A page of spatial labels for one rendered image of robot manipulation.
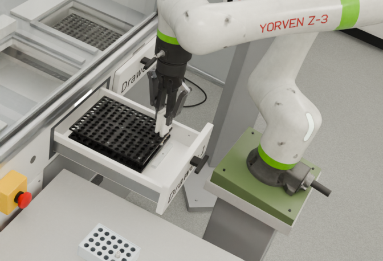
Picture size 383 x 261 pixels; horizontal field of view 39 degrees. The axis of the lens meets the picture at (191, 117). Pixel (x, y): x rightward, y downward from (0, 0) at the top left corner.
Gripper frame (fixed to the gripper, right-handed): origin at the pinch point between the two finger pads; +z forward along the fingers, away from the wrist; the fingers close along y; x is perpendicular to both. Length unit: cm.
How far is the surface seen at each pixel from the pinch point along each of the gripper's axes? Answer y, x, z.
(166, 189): 14.0, -15.8, 4.5
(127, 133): -6.5, -6.3, 4.1
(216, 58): -69, 152, 70
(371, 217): 49, 125, 98
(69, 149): -14.2, -20.0, 6.3
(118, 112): -13.9, -2.1, 3.4
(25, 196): -7.9, -39.8, 5.2
